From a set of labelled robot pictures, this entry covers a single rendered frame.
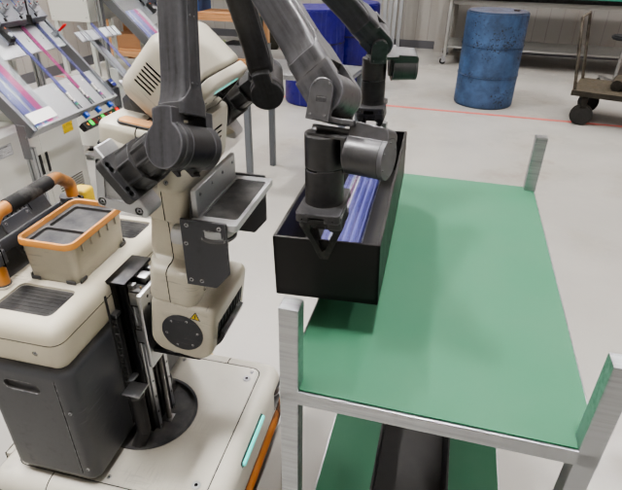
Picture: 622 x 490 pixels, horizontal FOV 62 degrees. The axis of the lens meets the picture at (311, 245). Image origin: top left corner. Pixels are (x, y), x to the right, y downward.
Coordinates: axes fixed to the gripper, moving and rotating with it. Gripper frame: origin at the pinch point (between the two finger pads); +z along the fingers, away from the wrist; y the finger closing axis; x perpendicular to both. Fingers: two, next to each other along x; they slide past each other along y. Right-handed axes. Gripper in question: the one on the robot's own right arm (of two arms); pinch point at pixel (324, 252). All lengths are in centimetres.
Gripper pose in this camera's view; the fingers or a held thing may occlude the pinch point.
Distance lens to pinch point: 82.1
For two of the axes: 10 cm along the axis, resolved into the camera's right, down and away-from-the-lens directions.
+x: -9.7, -1.0, 2.0
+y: 2.3, -4.9, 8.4
